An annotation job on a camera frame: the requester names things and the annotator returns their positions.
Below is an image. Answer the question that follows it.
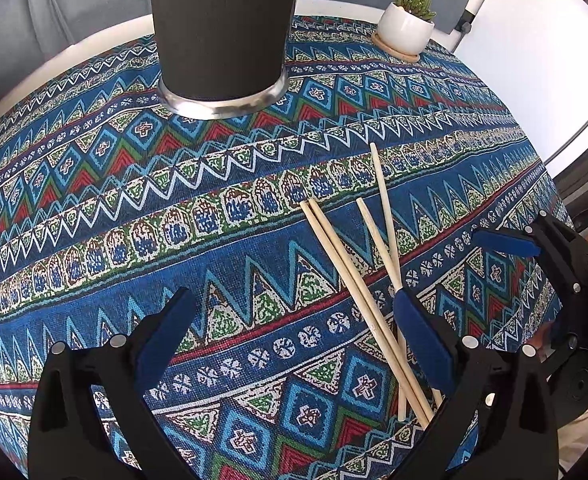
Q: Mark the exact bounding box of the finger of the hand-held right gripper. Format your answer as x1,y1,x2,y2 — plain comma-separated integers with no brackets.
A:
538,317,582,361
472,212,588,301

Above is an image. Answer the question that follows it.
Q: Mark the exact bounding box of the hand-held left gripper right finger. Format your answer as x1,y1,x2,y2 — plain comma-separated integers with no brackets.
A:
394,290,559,480

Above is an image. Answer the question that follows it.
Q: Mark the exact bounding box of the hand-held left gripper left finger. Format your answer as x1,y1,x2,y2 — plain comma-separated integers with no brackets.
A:
29,287,197,480

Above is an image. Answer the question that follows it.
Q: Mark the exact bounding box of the light bamboo chopstick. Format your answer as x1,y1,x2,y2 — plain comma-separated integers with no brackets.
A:
356,198,445,407
309,198,435,420
300,201,429,428
370,142,407,421

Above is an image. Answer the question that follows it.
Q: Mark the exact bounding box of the black cylindrical utensil holder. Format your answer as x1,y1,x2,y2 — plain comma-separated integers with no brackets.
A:
146,0,307,120

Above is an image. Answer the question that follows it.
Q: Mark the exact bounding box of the patterned blue tablecloth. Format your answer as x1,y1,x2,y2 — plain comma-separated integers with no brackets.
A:
0,12,574,480

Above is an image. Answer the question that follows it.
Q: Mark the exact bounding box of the white board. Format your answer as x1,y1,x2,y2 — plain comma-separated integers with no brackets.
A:
454,0,588,167

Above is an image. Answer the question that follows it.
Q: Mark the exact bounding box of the round wooden coaster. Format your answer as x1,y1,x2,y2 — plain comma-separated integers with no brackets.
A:
371,31,421,62

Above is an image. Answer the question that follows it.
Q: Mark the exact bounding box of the succulent in white pot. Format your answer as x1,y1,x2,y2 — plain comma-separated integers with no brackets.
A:
376,0,435,56

